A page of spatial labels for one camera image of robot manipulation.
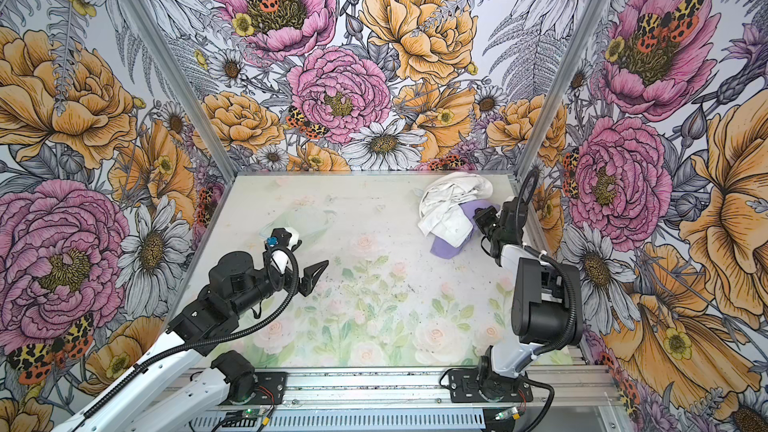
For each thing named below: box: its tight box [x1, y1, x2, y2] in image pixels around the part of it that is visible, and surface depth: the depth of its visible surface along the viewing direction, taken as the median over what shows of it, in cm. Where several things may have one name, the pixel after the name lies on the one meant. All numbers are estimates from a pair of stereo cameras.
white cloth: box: [417, 172, 493, 247], surface depth 103 cm
